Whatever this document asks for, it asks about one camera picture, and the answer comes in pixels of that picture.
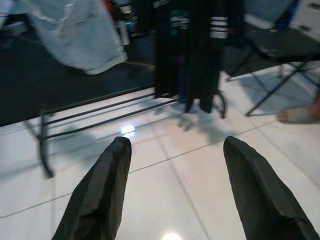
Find white drawer cabinet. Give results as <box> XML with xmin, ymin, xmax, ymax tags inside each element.
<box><xmin>289</xmin><ymin>0</ymin><xmax>320</xmax><ymax>38</ymax></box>

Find black metal clothes rack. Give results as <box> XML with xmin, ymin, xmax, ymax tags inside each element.
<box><xmin>22</xmin><ymin>84</ymin><xmax>229</xmax><ymax>179</ymax></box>

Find person foot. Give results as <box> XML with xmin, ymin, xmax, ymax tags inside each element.
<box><xmin>277</xmin><ymin>94</ymin><xmax>320</xmax><ymax>125</ymax></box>

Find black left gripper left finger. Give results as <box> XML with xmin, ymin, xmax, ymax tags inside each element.
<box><xmin>51</xmin><ymin>136</ymin><xmax>133</xmax><ymax>240</ymax></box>

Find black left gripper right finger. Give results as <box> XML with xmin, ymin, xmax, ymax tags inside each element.
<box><xmin>223</xmin><ymin>135</ymin><xmax>320</xmax><ymax>240</ymax></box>

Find light blue denim shorts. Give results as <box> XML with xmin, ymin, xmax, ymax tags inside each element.
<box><xmin>23</xmin><ymin>0</ymin><xmax>128</xmax><ymax>76</ymax></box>

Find black folding chair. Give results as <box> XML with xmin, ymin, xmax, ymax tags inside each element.
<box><xmin>224</xmin><ymin>0</ymin><xmax>320</xmax><ymax>117</ymax></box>

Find black floor mat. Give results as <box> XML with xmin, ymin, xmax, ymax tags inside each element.
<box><xmin>0</xmin><ymin>14</ymin><xmax>161</xmax><ymax>127</ymax></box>

